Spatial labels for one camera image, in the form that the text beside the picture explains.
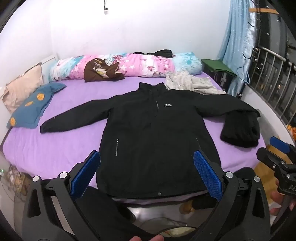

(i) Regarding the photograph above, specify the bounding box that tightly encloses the black zip jacket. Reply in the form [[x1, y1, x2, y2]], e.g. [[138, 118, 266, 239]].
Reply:
[[40, 83, 260, 199]]

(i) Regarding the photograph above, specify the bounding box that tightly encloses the person's right hand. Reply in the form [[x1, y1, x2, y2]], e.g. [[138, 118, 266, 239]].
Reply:
[[269, 190, 295, 216]]

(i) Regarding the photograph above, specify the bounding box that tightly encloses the person's left hand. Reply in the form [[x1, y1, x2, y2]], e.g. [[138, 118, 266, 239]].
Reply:
[[128, 234, 165, 241]]

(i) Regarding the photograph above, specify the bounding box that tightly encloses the purple fleece bed sheet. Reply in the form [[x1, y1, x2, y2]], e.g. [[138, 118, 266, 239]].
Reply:
[[3, 77, 263, 179]]

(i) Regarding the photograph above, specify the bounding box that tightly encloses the metal window railing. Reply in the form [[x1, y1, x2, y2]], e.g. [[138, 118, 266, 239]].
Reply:
[[249, 46, 295, 128]]

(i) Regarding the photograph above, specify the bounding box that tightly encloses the blue pillow with orange dots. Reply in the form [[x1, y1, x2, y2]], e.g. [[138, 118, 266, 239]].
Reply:
[[6, 82, 67, 129]]

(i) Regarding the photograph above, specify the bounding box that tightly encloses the brown printed garment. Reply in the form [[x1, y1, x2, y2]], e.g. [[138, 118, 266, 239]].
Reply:
[[83, 58, 125, 82]]

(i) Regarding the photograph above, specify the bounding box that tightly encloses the grey fuzzy blanket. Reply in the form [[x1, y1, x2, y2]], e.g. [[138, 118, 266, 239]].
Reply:
[[165, 71, 226, 95]]

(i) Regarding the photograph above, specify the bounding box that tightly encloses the beige pillow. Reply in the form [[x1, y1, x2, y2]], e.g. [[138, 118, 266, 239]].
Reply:
[[1, 62, 44, 114]]

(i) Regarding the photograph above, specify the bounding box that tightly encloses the green cloth on rack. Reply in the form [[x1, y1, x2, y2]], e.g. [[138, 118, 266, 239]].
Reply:
[[201, 59, 237, 77]]

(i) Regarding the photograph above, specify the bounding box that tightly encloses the pink floral rolled duvet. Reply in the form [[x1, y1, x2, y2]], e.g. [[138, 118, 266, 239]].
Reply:
[[49, 52, 202, 81]]

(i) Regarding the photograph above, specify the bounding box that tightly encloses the light blue curtain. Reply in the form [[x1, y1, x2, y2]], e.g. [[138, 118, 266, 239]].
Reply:
[[217, 1, 257, 97]]

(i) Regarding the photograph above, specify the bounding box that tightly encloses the black garment on duvet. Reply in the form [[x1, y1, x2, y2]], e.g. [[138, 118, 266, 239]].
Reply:
[[134, 49, 174, 58]]

